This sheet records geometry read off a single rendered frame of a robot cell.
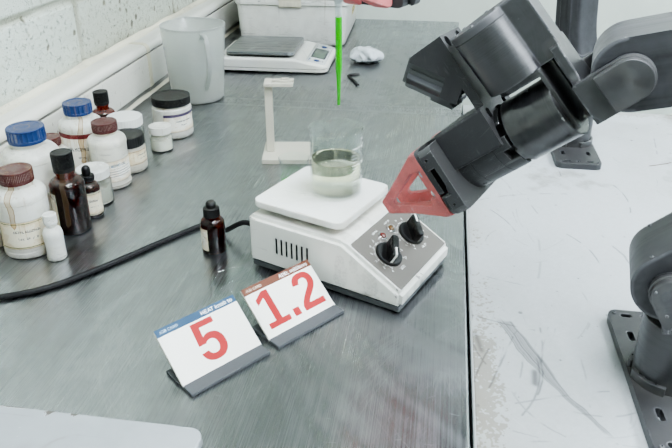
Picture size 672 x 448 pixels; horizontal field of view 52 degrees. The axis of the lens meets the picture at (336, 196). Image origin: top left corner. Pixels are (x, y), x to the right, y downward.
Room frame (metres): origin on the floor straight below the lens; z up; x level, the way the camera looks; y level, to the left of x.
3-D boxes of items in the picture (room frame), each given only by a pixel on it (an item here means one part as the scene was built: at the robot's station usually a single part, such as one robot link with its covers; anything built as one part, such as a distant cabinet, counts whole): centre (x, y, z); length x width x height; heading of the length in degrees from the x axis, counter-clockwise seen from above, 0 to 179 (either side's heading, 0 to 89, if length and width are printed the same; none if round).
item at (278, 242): (0.72, -0.01, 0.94); 0.22 x 0.13 x 0.08; 59
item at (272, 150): (1.05, 0.08, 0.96); 0.08 x 0.08 x 0.13; 0
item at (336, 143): (0.73, 0.00, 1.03); 0.07 x 0.06 x 0.08; 150
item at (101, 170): (0.88, 0.34, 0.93); 0.05 x 0.05 x 0.05
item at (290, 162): (0.90, 0.06, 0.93); 0.04 x 0.04 x 0.06
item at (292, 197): (0.73, 0.02, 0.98); 0.12 x 0.12 x 0.01; 59
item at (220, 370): (0.53, 0.12, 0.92); 0.09 x 0.06 x 0.04; 133
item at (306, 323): (0.60, 0.05, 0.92); 0.09 x 0.06 x 0.04; 133
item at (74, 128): (0.98, 0.39, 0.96); 0.06 x 0.06 x 0.11
